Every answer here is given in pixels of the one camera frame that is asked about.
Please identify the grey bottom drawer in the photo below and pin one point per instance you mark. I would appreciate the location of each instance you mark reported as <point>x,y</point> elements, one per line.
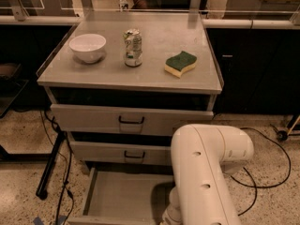
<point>125,194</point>

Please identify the wheeled cart base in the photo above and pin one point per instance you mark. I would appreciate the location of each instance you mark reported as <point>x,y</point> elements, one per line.
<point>292,129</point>

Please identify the clear water bottle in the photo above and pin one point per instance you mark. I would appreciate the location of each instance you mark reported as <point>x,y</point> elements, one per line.
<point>123,5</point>

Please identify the green white soda can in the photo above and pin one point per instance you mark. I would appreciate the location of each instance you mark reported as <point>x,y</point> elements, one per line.
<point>133,48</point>

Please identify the grey drawer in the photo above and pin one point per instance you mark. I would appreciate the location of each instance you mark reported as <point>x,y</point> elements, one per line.
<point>122,120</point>
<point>122,153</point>
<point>125,194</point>

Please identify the black table leg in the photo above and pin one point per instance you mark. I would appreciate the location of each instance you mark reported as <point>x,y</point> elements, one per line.
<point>42,192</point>

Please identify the white ceramic bowl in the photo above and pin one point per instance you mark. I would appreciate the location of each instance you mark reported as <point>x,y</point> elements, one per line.
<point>88,47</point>

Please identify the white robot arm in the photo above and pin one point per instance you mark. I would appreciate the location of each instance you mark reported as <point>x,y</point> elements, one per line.
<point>201,156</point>

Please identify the green yellow sponge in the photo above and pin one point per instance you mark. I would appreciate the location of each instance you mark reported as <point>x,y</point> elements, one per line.
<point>181,63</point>

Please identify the grey drawer cabinet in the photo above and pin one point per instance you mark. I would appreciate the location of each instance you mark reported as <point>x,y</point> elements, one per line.
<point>158,74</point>

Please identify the grey top drawer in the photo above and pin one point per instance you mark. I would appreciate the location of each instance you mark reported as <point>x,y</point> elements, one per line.
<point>122,120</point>

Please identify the white rail bar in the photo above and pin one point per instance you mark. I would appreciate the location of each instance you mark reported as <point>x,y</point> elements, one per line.
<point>210,23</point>

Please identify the grey middle drawer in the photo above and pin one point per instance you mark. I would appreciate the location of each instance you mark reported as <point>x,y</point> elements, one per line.
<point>122,153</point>

